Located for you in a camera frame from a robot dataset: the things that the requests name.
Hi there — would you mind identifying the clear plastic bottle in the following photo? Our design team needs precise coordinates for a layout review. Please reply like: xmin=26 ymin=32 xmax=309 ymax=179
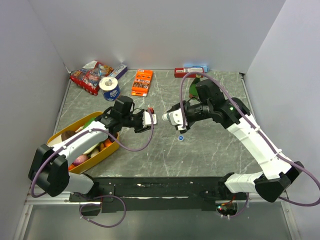
xmin=152 ymin=113 xmax=163 ymax=124

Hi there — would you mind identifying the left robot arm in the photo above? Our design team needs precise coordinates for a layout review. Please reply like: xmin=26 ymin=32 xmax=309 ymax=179
xmin=28 ymin=96 xmax=157 ymax=201

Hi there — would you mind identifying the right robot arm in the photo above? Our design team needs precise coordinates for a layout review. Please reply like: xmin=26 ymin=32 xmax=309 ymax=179
xmin=162 ymin=79 xmax=301 ymax=203

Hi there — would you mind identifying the green glass bottle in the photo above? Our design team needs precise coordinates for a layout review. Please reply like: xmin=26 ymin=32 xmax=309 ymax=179
xmin=189 ymin=74 xmax=201 ymax=99

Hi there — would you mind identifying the orange snack box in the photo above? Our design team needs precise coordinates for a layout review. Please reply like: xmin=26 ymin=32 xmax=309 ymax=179
xmin=131 ymin=69 xmax=154 ymax=97

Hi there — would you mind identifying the red flat box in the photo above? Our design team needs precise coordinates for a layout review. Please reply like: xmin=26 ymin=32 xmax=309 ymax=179
xmin=174 ymin=67 xmax=204 ymax=78

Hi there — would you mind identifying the toilet paper roll blue wrap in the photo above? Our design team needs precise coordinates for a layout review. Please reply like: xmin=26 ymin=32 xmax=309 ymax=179
xmin=99 ymin=76 xmax=121 ymax=102

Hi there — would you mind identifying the blue packet behind box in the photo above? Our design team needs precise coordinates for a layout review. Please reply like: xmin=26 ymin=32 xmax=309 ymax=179
xmin=183 ymin=63 xmax=210 ymax=73

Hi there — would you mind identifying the green lettuce toy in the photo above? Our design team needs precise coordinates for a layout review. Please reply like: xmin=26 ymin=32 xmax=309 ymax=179
xmin=83 ymin=117 xmax=95 ymax=129

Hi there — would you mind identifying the red snack bag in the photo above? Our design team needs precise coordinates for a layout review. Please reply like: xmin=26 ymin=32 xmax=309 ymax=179
xmin=70 ymin=60 xmax=114 ymax=96

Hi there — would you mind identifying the purple onion toy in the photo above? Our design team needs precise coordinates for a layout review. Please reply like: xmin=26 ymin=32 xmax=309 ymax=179
xmin=72 ymin=154 xmax=89 ymax=166

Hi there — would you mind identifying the brown mushroom toy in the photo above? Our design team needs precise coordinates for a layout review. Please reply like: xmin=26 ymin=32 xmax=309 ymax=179
xmin=61 ymin=130 xmax=76 ymax=141

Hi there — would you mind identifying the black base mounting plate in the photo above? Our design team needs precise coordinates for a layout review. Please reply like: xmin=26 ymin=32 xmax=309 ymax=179
xmin=68 ymin=176 xmax=248 ymax=214

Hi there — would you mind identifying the yellow oval basket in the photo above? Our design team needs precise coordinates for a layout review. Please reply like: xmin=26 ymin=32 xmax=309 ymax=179
xmin=47 ymin=111 xmax=119 ymax=174

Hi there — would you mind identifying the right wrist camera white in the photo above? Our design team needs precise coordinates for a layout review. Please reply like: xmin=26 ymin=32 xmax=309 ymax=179
xmin=167 ymin=108 xmax=188 ymax=134

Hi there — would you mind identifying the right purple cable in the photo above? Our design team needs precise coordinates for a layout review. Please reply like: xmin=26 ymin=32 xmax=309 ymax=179
xmin=179 ymin=71 xmax=320 ymax=219

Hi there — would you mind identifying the aluminium rail frame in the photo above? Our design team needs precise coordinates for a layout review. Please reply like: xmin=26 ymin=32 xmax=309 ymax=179
xmin=14 ymin=192 xmax=301 ymax=240

